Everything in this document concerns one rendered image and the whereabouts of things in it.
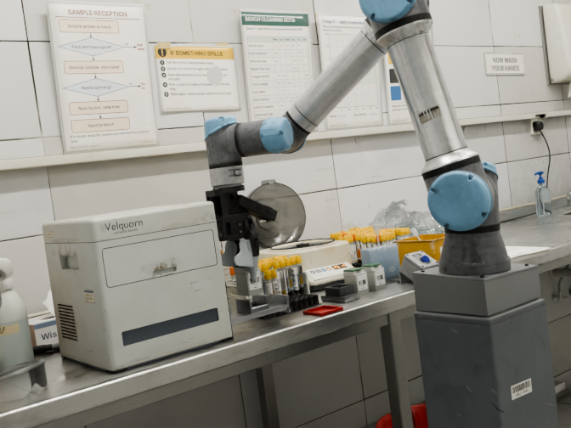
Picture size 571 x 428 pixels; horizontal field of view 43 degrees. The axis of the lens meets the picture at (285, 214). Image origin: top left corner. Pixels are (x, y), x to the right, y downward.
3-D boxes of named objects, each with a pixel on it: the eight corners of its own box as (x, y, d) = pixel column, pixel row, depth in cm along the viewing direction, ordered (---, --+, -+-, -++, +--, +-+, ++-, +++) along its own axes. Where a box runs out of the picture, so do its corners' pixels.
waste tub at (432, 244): (437, 275, 201) (432, 239, 200) (398, 274, 210) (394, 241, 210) (463, 267, 210) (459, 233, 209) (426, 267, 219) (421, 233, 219)
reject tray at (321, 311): (321, 316, 165) (321, 312, 165) (302, 314, 171) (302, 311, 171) (343, 310, 170) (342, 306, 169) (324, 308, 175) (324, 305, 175)
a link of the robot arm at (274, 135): (296, 115, 160) (252, 123, 164) (279, 114, 150) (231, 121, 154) (302, 150, 161) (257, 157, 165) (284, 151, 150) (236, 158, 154)
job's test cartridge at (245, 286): (249, 296, 159) (245, 268, 159) (237, 295, 163) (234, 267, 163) (263, 292, 162) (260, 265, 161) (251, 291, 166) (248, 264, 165)
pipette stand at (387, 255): (376, 286, 196) (372, 250, 195) (361, 284, 202) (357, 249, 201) (404, 279, 201) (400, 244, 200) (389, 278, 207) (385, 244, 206)
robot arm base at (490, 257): (526, 267, 152) (523, 221, 152) (472, 278, 145) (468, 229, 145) (477, 261, 166) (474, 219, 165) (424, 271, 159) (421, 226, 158)
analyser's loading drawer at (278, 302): (216, 333, 152) (212, 309, 152) (200, 330, 158) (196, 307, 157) (291, 312, 165) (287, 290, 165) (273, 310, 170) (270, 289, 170)
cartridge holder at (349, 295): (345, 302, 178) (343, 289, 178) (321, 301, 185) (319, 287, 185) (360, 298, 181) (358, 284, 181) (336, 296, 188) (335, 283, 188)
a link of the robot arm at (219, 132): (230, 114, 154) (195, 120, 157) (237, 165, 154) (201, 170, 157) (245, 115, 161) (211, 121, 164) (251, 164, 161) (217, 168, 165)
